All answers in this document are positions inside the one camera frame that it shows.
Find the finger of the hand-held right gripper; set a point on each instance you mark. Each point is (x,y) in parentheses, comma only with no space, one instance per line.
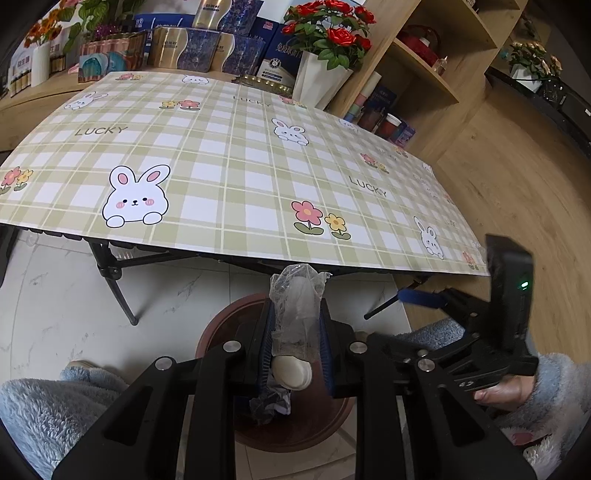
(415,344)
(422,297)

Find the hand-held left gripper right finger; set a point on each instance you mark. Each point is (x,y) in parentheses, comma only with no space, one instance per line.
(325,355)

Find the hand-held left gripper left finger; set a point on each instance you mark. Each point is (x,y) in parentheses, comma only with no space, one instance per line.
(267,346)

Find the clear plastic bag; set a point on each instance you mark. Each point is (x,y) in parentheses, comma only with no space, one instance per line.
(298,304)

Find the brown plastic bin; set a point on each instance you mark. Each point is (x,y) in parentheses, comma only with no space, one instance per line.
(295,434)

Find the person's right forearm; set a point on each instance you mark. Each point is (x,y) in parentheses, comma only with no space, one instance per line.
(558,406)

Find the person's right hand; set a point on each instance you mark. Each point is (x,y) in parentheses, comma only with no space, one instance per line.
(508,392)

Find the small blue box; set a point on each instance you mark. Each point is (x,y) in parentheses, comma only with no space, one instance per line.
(404,134)

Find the red paper cup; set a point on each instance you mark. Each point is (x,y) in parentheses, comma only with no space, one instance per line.
(388,127)

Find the brown cup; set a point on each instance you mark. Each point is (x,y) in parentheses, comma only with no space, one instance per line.
(370,119)

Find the grey fuzzy slipper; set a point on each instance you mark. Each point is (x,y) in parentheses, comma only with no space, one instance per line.
(81,370)

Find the black counter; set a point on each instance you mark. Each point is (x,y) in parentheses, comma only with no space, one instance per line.
(545,115)

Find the green checked tablecloth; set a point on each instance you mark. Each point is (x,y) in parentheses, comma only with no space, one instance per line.
(231,161)

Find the blue carton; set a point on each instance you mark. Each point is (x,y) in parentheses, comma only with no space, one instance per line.
(383,101)

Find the wooden shelf unit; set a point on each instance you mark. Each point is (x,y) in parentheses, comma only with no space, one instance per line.
(415,92)

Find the stack of pastel cups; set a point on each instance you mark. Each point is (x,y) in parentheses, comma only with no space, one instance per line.
(362,99)

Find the white flower pot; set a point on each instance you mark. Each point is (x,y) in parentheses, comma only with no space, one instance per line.
(526,79)

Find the small glass bottle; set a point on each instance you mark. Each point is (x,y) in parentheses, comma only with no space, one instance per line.
(439,65)

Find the person's left leg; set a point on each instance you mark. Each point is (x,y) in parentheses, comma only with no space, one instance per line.
(41,415)

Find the white angular vase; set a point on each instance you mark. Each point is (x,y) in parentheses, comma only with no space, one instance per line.
(318,83)

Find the white flower bouquet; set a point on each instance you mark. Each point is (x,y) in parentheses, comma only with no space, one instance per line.
(533,57)

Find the gold capsule tray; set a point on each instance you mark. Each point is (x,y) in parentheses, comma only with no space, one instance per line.
(263,82)

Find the large blue white box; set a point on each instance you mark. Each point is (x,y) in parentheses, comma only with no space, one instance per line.
(277,60)

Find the red rose bouquet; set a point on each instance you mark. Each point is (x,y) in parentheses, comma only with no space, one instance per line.
(330,30)

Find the blue box red logo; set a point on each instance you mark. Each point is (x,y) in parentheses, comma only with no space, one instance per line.
(268,27)

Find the copper teal planter box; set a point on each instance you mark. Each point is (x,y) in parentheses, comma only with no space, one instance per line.
(111,60)

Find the wooden sideboard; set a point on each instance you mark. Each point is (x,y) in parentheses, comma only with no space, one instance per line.
(27,120)

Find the dark blue gift box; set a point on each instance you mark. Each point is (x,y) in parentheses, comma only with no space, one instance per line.
(161,22)

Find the row of small brown bottles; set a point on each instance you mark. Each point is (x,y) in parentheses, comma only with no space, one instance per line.
(21,83)

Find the white ribbed vase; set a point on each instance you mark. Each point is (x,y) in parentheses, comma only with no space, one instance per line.
(41,64)

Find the pink blossom plant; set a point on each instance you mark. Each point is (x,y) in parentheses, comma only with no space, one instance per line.
(101,18)

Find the white sign card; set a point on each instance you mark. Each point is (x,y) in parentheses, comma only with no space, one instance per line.
(21,57)

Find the orange flower bouquet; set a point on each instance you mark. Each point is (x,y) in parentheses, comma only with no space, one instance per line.
(44,32)

